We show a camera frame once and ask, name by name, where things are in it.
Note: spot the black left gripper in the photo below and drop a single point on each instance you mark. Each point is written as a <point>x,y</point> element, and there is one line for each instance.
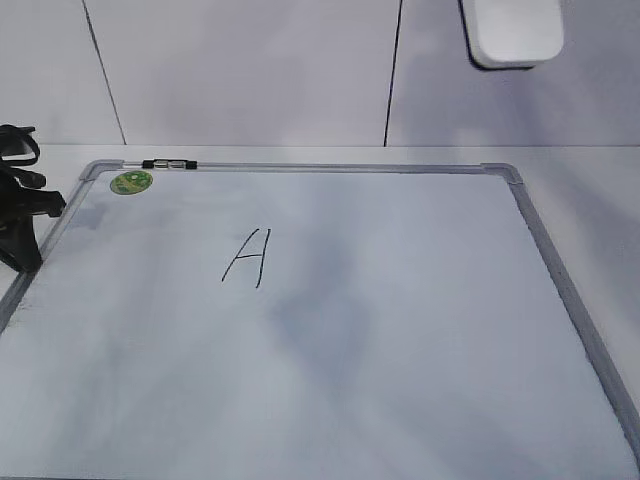
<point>23,197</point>

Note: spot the white board eraser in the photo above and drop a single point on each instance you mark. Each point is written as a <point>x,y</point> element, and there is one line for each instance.
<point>512,34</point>

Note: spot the round green magnet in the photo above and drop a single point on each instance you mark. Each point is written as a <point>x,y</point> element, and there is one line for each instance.
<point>131,182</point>

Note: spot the white board with grey frame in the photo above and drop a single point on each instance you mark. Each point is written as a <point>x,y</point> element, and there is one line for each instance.
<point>273,321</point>

